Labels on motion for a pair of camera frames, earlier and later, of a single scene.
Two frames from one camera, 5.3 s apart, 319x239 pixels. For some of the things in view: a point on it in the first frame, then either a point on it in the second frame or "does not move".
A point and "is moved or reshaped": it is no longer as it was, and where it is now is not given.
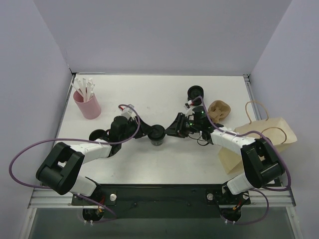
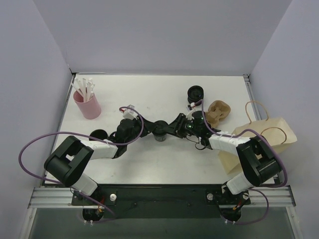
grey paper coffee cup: [157, 143] to [160, 138]
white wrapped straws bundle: [85, 88] does not move
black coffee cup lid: [156, 132] is moved or reshaped
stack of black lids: [194, 92] does not move
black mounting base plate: [160, 201] does not move
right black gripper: [180, 125] does not move
